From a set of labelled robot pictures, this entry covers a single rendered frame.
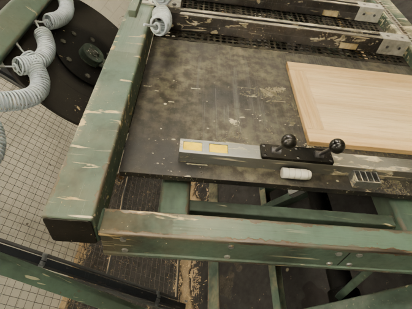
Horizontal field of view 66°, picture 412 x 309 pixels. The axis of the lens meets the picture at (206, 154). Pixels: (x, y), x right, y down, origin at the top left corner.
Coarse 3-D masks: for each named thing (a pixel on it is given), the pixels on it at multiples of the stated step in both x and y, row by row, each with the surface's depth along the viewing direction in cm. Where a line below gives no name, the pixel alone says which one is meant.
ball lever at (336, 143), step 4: (332, 140) 76; (336, 140) 76; (340, 140) 75; (332, 144) 76; (336, 144) 75; (340, 144) 75; (344, 144) 75; (328, 148) 80; (332, 148) 76; (336, 148) 75; (340, 148) 75; (344, 148) 75; (316, 152) 86; (320, 152) 85; (324, 152) 82; (328, 152) 81; (332, 152) 77; (336, 152) 76; (340, 152) 76; (316, 156) 86; (320, 156) 86
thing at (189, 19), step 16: (144, 0) 125; (176, 0) 129; (176, 16) 130; (192, 16) 130; (208, 16) 130; (224, 16) 133; (240, 16) 134; (208, 32) 135; (224, 32) 135; (240, 32) 134; (256, 32) 134; (272, 32) 134; (288, 32) 134; (304, 32) 134; (320, 32) 134; (336, 32) 134; (352, 32) 136; (368, 32) 138; (384, 32) 139; (368, 48) 139; (384, 48) 139; (400, 48) 139
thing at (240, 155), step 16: (208, 144) 86; (224, 144) 87; (240, 144) 88; (192, 160) 86; (208, 160) 85; (224, 160) 85; (240, 160) 85; (256, 160) 85; (272, 160) 85; (336, 160) 88; (352, 160) 88; (368, 160) 89; (384, 160) 90; (400, 160) 91; (384, 176) 89; (400, 176) 89
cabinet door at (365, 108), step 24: (288, 72) 121; (312, 72) 121; (336, 72) 123; (360, 72) 125; (384, 72) 127; (312, 96) 110; (336, 96) 112; (360, 96) 114; (384, 96) 116; (408, 96) 118; (312, 120) 101; (336, 120) 103; (360, 120) 105; (384, 120) 106; (408, 120) 108; (312, 144) 96; (360, 144) 96; (384, 144) 98; (408, 144) 99
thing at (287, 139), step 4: (284, 136) 75; (288, 136) 74; (292, 136) 74; (284, 140) 75; (288, 140) 74; (292, 140) 74; (296, 140) 75; (284, 144) 75; (288, 144) 74; (292, 144) 74; (296, 144) 75; (272, 148) 85; (276, 148) 84; (280, 148) 81; (288, 148) 75; (272, 152) 85; (276, 152) 85; (280, 152) 85
